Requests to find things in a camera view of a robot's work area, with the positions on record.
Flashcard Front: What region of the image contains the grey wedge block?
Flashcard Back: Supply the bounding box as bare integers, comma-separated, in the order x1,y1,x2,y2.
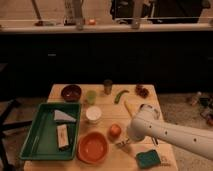
54,110,76,123

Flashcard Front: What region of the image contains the orange ball on shelf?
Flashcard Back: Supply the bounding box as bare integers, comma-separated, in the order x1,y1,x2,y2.
88,19,97,25

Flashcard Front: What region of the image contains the red brown toy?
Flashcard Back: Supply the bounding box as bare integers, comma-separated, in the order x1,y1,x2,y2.
135,84,149,98

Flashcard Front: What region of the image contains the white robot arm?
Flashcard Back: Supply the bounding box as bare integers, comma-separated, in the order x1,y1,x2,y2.
127,104,213,160

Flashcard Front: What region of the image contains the green plastic tray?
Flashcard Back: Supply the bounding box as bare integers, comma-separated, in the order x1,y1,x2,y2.
20,103,81,161

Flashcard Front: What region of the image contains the teal sponge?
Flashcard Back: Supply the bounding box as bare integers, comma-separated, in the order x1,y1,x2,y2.
136,150,161,169

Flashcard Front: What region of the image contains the white rectangular box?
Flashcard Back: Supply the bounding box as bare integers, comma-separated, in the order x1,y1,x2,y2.
57,124,69,149

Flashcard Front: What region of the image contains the metal can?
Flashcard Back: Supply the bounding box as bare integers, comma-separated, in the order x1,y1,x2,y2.
103,79,113,95

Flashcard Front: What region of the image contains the orange bowl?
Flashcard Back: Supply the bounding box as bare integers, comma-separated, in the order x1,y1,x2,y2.
77,132,109,164

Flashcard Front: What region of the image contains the black office chair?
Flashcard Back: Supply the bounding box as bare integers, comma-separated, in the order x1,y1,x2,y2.
0,61,34,171

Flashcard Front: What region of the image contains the green cup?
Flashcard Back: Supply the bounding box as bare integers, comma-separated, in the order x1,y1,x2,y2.
86,90,97,105

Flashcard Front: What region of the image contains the orange fruit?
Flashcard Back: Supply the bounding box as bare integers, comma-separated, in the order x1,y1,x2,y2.
109,124,122,138

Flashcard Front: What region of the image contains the yellow banana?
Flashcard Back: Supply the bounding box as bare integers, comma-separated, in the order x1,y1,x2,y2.
124,101,137,117

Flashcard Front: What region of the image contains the white cup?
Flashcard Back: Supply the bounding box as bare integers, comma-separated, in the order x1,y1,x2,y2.
86,106,102,124

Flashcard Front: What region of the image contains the silver metal fork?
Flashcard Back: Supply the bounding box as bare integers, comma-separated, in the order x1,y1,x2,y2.
115,138,132,148

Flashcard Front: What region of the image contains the dark purple bowl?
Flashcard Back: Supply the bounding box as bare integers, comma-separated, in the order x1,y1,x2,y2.
61,85,82,102

